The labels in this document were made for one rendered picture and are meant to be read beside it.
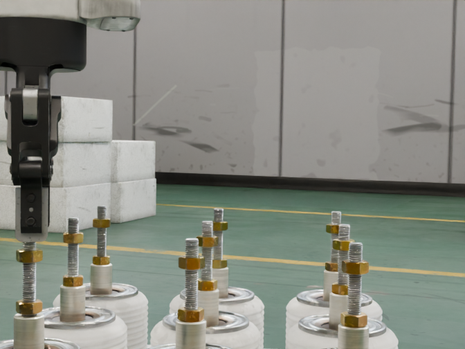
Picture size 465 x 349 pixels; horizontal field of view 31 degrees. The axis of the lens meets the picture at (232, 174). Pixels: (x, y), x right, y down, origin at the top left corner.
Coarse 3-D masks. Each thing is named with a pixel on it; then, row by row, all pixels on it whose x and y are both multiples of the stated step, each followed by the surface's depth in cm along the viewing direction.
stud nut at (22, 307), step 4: (20, 300) 62; (36, 300) 62; (40, 300) 62; (16, 304) 61; (20, 304) 61; (24, 304) 61; (28, 304) 61; (32, 304) 61; (36, 304) 61; (40, 304) 61; (16, 308) 61; (20, 308) 61; (24, 308) 61; (28, 308) 61; (32, 308) 61; (36, 308) 61; (40, 308) 61; (20, 312) 61; (24, 312) 61; (28, 312) 61; (32, 312) 61; (36, 312) 61
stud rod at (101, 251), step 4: (100, 208) 84; (104, 208) 85; (100, 212) 84; (104, 212) 85; (100, 216) 85; (104, 216) 85; (100, 228) 85; (104, 228) 85; (100, 232) 85; (104, 232) 85; (100, 236) 85; (104, 236) 85; (100, 240) 85; (104, 240) 85; (100, 244) 85; (104, 244) 85; (100, 248) 85; (104, 248) 85; (100, 252) 85; (104, 252) 85; (100, 256) 85
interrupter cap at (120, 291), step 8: (88, 288) 87; (112, 288) 87; (120, 288) 87; (128, 288) 87; (136, 288) 86; (88, 296) 82; (96, 296) 82; (104, 296) 82; (112, 296) 82; (120, 296) 82; (128, 296) 83
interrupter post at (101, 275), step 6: (96, 270) 84; (102, 270) 84; (108, 270) 84; (90, 276) 85; (96, 276) 84; (102, 276) 84; (108, 276) 85; (90, 282) 85; (96, 282) 84; (102, 282) 84; (108, 282) 85; (90, 288) 85; (96, 288) 84; (102, 288) 84; (108, 288) 85; (96, 294) 84; (102, 294) 84
